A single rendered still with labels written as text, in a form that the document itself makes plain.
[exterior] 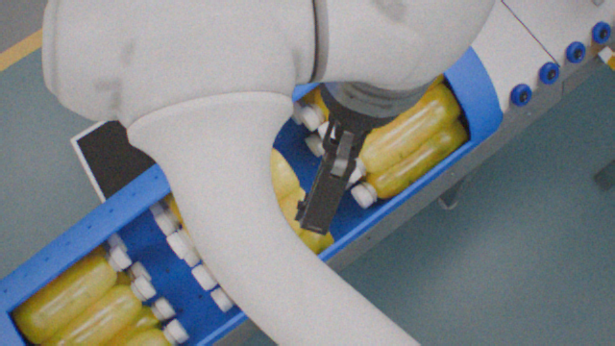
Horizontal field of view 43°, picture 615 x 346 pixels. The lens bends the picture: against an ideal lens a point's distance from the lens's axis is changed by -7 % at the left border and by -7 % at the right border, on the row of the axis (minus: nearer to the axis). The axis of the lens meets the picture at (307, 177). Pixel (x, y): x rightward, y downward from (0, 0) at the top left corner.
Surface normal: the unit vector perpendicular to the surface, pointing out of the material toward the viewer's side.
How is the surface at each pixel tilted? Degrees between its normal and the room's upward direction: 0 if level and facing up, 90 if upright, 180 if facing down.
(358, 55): 74
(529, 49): 0
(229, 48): 22
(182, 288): 6
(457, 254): 0
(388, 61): 83
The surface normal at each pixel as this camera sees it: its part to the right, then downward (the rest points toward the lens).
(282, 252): 0.48, -0.42
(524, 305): -0.04, -0.25
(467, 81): 0.28, 0.18
